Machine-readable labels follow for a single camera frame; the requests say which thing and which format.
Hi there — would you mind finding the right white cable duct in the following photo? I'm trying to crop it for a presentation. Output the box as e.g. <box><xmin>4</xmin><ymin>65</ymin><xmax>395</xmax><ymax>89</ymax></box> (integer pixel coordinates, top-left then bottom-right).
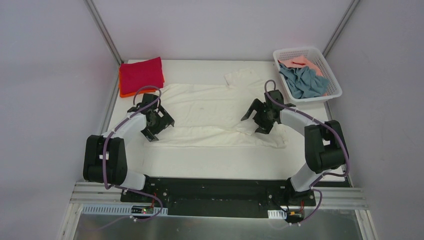
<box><xmin>267</xmin><ymin>209</ymin><xmax>287</xmax><ymax>220</ymax></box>

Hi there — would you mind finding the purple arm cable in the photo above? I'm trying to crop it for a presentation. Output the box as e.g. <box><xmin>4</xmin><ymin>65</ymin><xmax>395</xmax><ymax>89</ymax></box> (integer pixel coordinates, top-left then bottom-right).
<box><xmin>82</xmin><ymin>85</ymin><xmax>164</xmax><ymax>229</ymax></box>
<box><xmin>263</xmin><ymin>79</ymin><xmax>351</xmax><ymax>228</ymax></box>

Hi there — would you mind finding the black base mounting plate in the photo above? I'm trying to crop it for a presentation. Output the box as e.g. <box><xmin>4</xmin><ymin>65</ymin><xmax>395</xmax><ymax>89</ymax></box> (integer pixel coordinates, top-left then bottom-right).
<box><xmin>118</xmin><ymin>177</ymin><xmax>320</xmax><ymax>219</ymax></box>

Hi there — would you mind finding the blue grey t shirt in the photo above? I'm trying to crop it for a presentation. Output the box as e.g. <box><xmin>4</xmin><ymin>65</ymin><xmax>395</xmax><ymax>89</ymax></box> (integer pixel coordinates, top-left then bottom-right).
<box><xmin>279</xmin><ymin>63</ymin><xmax>330</xmax><ymax>99</ymax></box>

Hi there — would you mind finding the folded red t shirt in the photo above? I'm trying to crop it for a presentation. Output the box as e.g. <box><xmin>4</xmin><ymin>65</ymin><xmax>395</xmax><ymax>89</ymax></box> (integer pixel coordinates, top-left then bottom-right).
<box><xmin>118</xmin><ymin>57</ymin><xmax>165</xmax><ymax>98</ymax></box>

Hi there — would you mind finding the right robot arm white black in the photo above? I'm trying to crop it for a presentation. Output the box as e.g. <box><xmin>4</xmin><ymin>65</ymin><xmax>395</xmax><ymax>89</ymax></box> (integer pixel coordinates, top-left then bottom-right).
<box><xmin>241</xmin><ymin>89</ymin><xmax>350</xmax><ymax>205</ymax></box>

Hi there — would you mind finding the folded orange t shirt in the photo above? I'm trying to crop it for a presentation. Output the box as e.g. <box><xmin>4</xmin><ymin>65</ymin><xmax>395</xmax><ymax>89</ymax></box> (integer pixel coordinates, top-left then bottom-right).
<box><xmin>118</xmin><ymin>67</ymin><xmax>165</xmax><ymax>98</ymax></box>

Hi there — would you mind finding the corner aluminium post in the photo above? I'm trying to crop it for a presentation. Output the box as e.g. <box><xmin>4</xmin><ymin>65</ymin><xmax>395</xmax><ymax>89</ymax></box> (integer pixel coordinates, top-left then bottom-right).
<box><xmin>322</xmin><ymin>0</ymin><xmax>362</xmax><ymax>58</ymax></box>
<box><xmin>84</xmin><ymin>0</ymin><xmax>124</xmax><ymax>65</ymax></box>

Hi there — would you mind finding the cream white t shirt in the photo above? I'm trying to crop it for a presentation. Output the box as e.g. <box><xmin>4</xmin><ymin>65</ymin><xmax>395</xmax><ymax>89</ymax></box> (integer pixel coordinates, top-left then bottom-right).
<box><xmin>144</xmin><ymin>68</ymin><xmax>289</xmax><ymax>149</ymax></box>

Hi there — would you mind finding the white plastic laundry basket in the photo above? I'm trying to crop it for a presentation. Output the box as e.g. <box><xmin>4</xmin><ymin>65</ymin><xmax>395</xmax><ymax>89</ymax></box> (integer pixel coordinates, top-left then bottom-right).
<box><xmin>273</xmin><ymin>47</ymin><xmax>342</xmax><ymax>105</ymax></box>

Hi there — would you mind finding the aluminium front frame rail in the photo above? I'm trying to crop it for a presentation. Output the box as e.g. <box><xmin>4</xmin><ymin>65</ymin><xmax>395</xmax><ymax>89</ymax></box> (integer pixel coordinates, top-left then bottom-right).
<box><xmin>70</xmin><ymin>182</ymin><xmax>369</xmax><ymax>210</ymax></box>

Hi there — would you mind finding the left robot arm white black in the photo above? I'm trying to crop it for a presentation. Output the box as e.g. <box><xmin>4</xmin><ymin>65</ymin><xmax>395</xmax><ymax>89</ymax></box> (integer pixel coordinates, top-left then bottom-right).
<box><xmin>82</xmin><ymin>93</ymin><xmax>175</xmax><ymax>203</ymax></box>

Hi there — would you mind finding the left white cable duct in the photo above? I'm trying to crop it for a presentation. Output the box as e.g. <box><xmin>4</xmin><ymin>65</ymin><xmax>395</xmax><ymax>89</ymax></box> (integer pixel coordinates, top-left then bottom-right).
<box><xmin>81</xmin><ymin>204</ymin><xmax>168</xmax><ymax>217</ymax></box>

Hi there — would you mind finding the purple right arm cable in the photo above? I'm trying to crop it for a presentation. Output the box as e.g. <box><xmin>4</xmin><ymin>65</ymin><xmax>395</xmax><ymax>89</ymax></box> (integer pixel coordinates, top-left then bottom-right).
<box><xmin>263</xmin><ymin>79</ymin><xmax>351</xmax><ymax>228</ymax></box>

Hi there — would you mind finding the pink t shirt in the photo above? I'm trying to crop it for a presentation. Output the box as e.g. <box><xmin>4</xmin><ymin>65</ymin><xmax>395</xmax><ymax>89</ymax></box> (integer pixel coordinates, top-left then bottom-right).
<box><xmin>278</xmin><ymin>55</ymin><xmax>328</xmax><ymax>97</ymax></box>

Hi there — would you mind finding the left corner aluminium post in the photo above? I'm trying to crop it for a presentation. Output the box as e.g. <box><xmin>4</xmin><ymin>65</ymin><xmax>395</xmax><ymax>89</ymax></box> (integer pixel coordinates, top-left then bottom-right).
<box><xmin>84</xmin><ymin>0</ymin><xmax>124</xmax><ymax>65</ymax></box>

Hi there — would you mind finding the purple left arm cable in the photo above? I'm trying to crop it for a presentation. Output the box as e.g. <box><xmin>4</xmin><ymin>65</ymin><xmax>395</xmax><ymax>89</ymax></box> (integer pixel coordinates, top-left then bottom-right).
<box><xmin>82</xmin><ymin>85</ymin><xmax>164</xmax><ymax>229</ymax></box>

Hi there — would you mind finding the white cable duct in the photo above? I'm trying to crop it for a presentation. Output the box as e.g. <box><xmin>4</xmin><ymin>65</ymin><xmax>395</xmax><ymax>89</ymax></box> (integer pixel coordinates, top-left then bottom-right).
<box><xmin>81</xmin><ymin>204</ymin><xmax>168</xmax><ymax>217</ymax></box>
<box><xmin>267</xmin><ymin>209</ymin><xmax>287</xmax><ymax>220</ymax></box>

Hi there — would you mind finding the right corner aluminium post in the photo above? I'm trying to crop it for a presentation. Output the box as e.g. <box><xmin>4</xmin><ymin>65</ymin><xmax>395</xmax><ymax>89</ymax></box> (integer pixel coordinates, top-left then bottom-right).
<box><xmin>322</xmin><ymin>0</ymin><xmax>362</xmax><ymax>58</ymax></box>

